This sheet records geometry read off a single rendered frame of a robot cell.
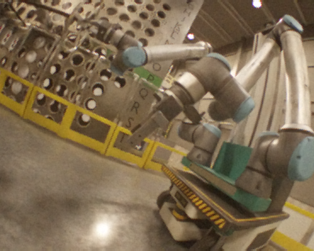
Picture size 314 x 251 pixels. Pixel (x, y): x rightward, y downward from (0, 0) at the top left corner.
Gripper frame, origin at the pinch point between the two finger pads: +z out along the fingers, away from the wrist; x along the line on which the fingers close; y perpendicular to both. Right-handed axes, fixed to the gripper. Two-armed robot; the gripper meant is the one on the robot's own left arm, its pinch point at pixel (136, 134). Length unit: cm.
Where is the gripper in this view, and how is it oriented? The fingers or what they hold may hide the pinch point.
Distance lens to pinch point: 40.9
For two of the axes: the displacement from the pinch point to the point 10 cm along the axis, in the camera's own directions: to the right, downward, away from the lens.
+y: -6.5, -7.4, -1.6
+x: 1.1, 1.2, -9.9
